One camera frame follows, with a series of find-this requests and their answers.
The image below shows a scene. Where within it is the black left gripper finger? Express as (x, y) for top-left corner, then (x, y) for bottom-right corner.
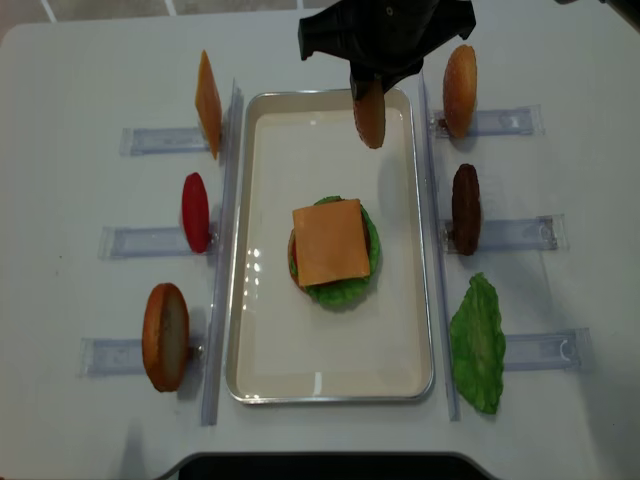
(380, 70), (414, 93)

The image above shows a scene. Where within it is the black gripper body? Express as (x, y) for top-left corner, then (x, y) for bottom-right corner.
(298, 0), (475, 74)

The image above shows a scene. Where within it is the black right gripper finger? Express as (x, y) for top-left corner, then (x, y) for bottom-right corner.
(350, 63), (375, 101)

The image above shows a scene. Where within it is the bun sesame one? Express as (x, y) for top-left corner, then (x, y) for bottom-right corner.
(353, 80), (386, 149)
(443, 45), (477, 138)

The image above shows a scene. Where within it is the upright brown meat patty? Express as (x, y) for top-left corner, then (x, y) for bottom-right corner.
(452, 164), (482, 256)

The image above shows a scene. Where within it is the upright orange cheese slice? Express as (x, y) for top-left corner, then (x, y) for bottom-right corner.
(195, 50), (223, 159)

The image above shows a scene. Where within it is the orange cheese slice on stack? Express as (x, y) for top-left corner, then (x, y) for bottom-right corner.
(292, 199), (371, 287)

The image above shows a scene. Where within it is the red tomato slice on stack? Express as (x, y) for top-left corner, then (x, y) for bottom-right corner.
(290, 236), (297, 271)

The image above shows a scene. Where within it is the upright red tomato slice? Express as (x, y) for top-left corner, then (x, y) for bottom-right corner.
(181, 172), (211, 254)

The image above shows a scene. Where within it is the upright green lettuce leaf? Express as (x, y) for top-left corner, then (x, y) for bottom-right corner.
(450, 272), (506, 415)

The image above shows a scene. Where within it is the clear holder top right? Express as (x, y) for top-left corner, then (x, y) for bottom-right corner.
(430, 104), (544, 140)

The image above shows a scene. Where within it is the clear holder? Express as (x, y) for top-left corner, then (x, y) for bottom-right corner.
(119, 127), (210, 156)
(438, 214), (570, 254)
(430, 104), (544, 140)
(75, 337), (207, 379)
(98, 227), (195, 260)
(504, 328), (594, 372)

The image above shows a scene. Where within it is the clear holder middle right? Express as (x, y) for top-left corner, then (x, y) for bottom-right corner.
(438, 214), (570, 254)

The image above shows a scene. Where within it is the white rectangular metal tray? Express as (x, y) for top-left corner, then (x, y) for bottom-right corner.
(225, 89), (434, 404)

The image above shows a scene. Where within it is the clear holder top left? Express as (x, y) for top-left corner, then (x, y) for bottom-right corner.
(119, 127), (210, 156)

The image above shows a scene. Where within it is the clear holder middle left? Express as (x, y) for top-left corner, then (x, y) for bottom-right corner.
(98, 227), (195, 260)

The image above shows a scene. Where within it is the upright bottom bun left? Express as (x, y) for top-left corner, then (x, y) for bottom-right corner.
(142, 283), (189, 392)

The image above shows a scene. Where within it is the clear holder bottom right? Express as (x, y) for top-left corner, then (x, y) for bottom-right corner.
(504, 328), (594, 372)

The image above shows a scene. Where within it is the clear holder bottom left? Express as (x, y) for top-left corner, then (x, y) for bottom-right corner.
(75, 337), (207, 379)

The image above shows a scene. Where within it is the black object at bottom edge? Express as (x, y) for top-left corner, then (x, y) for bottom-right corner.
(178, 453), (489, 479)

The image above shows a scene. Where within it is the clear long rail left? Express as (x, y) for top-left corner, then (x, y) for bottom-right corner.
(201, 79), (244, 427)

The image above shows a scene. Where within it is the clear long rail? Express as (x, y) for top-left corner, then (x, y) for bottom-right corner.
(201, 79), (244, 427)
(418, 70), (460, 422)

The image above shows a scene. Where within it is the clear long rail right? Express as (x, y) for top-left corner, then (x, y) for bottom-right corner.
(418, 70), (460, 422)

